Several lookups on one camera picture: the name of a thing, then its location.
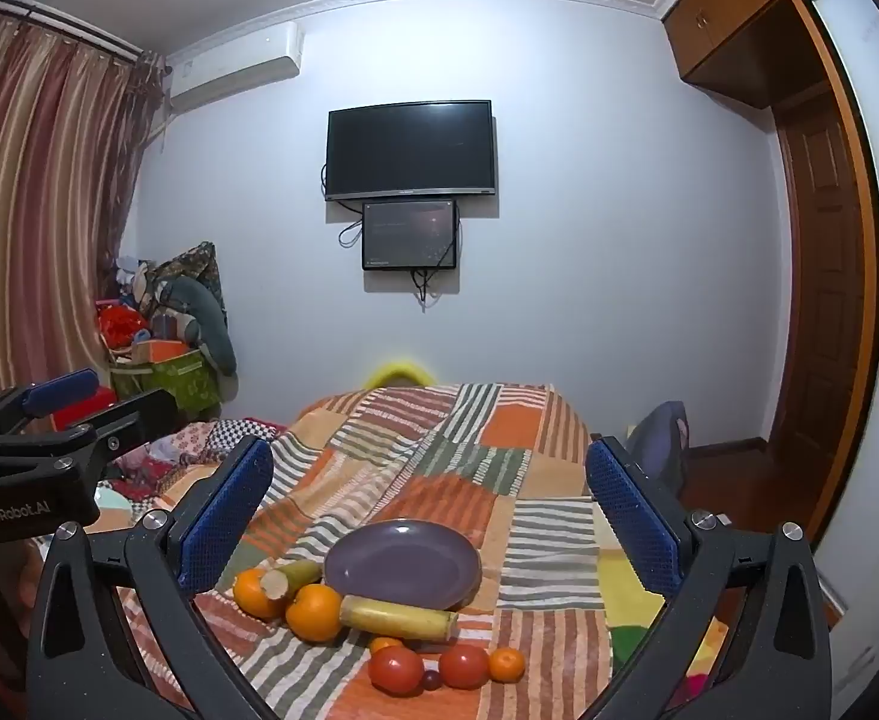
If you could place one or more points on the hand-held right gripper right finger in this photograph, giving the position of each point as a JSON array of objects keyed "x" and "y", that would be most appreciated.
[{"x": 630, "y": 517}]

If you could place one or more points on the purple plate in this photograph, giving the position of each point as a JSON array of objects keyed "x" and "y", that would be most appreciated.
[{"x": 402, "y": 562}]

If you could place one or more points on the small black wall monitor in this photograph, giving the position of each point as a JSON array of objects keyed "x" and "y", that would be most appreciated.
[{"x": 409, "y": 234}]

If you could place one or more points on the yellow-green sugarcane piece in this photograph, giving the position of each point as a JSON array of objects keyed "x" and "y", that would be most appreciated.
[
  {"x": 298, "y": 574},
  {"x": 394, "y": 615}
]

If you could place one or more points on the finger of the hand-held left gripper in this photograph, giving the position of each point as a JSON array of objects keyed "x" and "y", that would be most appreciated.
[
  {"x": 60, "y": 390},
  {"x": 139, "y": 414}
]

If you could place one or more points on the brown wooden door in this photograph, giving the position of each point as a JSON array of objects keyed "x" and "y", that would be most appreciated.
[{"x": 822, "y": 277}]

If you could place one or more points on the large orange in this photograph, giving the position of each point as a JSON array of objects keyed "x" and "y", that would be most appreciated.
[{"x": 313, "y": 613}]

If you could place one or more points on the dark red plum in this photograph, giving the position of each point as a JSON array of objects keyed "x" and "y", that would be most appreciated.
[{"x": 430, "y": 680}]

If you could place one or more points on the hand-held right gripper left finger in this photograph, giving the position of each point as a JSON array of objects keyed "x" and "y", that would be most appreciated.
[{"x": 225, "y": 517}]

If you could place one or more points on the striped red-brown curtain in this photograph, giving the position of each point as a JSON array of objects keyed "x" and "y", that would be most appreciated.
[{"x": 34, "y": 202}]

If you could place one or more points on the orange box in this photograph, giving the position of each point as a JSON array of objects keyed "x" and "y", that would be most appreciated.
[{"x": 163, "y": 350}]

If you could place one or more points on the striped patchwork blanket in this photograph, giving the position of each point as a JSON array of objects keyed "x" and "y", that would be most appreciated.
[{"x": 447, "y": 450}]

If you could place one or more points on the red tomato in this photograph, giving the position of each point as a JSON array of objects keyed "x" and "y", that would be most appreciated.
[
  {"x": 464, "y": 665},
  {"x": 396, "y": 669}
]

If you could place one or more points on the black wall television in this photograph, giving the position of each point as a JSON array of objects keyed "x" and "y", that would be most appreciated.
[{"x": 409, "y": 150}]

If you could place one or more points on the blue-grey backpack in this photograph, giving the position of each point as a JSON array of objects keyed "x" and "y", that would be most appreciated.
[{"x": 660, "y": 435}]

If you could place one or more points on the red box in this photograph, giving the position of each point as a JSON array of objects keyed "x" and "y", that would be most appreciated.
[{"x": 79, "y": 414}]

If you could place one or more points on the red plastic bag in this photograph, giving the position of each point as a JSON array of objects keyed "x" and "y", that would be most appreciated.
[{"x": 120, "y": 324}]

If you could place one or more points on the small orange tangerine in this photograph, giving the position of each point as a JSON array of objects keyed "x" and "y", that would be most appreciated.
[{"x": 385, "y": 645}]

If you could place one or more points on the medium orange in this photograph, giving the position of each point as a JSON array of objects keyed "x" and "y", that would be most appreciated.
[{"x": 248, "y": 596}]

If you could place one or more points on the curtain rod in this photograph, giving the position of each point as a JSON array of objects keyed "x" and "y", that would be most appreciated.
[{"x": 64, "y": 24}]

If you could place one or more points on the white air conditioner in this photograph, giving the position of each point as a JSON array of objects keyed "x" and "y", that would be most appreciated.
[{"x": 233, "y": 64}]

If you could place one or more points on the dark patterned cushion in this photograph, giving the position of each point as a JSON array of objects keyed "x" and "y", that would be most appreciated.
[{"x": 199, "y": 266}]

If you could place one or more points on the checkered cloth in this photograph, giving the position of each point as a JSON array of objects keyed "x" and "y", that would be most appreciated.
[{"x": 248, "y": 431}]

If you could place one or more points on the yellow fuzzy object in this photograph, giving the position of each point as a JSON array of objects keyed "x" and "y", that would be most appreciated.
[{"x": 398, "y": 373}]

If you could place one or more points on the wooden overhead cabinet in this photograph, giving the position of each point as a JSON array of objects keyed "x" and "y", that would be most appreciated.
[{"x": 732, "y": 22}]

